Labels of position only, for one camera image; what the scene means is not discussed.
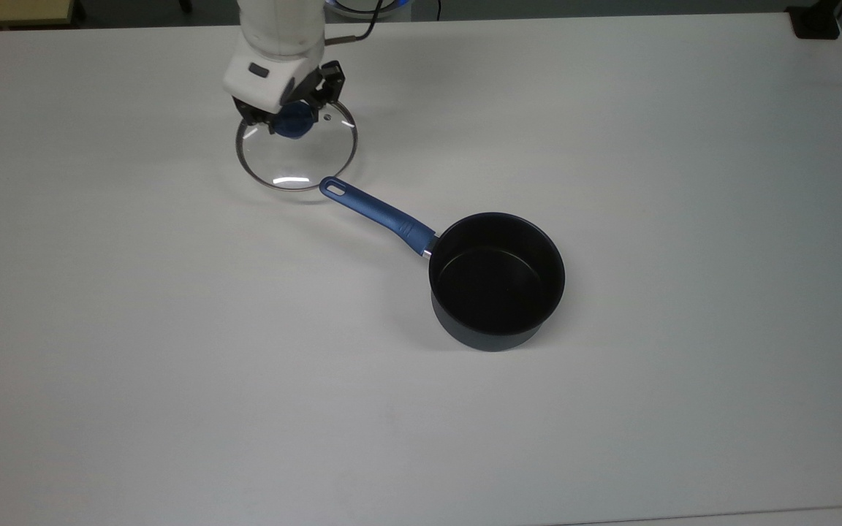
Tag black clamp mount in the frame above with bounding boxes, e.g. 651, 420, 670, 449
789, 3, 842, 40

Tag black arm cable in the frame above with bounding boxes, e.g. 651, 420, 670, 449
322, 0, 386, 47

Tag dark saucepan with blue handle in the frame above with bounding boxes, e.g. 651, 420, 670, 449
319, 176, 566, 353

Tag white table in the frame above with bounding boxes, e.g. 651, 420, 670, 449
553, 504, 842, 526

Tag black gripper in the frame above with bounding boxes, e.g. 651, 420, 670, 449
230, 61, 347, 136

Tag beige wooden board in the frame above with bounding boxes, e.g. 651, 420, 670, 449
0, 0, 77, 31

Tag glass lid with blue knob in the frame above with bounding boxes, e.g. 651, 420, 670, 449
235, 97, 358, 193

